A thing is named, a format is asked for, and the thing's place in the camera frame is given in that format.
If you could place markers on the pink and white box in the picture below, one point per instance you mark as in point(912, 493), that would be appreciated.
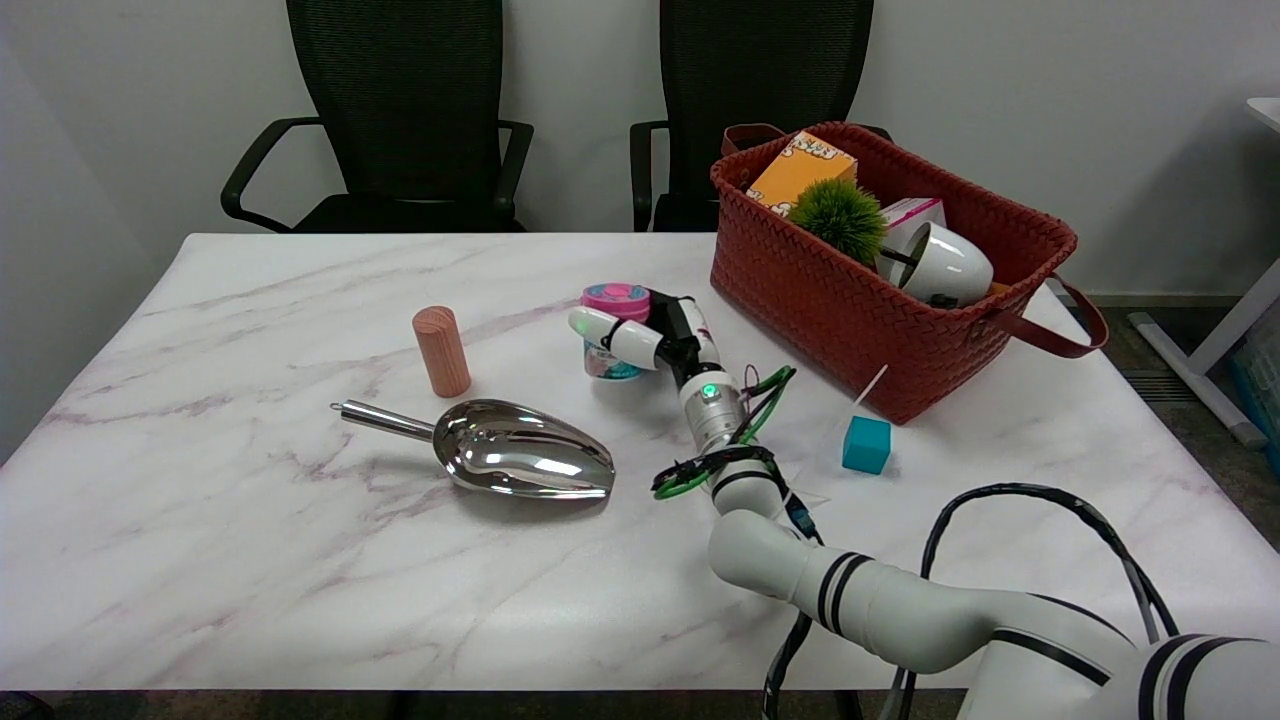
point(912, 212)

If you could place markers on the green fuzzy plant ball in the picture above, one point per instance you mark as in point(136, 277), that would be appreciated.
point(838, 218)

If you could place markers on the white desk leg frame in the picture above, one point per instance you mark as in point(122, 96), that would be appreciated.
point(1215, 340)

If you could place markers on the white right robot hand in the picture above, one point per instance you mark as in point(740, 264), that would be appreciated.
point(660, 335)

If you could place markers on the white ceramic pot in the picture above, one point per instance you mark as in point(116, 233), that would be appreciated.
point(945, 268)

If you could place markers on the shiny metal scoop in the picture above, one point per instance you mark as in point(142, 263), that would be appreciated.
point(500, 450)

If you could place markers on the pink wooden cylinder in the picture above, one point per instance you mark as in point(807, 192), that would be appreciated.
point(441, 350)

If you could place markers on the orange snack box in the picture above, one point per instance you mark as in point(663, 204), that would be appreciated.
point(800, 170)

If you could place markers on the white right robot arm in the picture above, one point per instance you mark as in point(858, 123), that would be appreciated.
point(880, 590)

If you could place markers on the teal cube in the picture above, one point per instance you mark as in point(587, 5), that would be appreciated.
point(866, 445)

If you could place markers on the pink gum jar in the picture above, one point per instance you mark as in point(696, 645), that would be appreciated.
point(612, 335)

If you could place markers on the red woven basket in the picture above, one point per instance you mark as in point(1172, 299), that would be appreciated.
point(860, 310)

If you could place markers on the black mesh office chair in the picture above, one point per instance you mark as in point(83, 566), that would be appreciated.
point(400, 110)
point(750, 90)

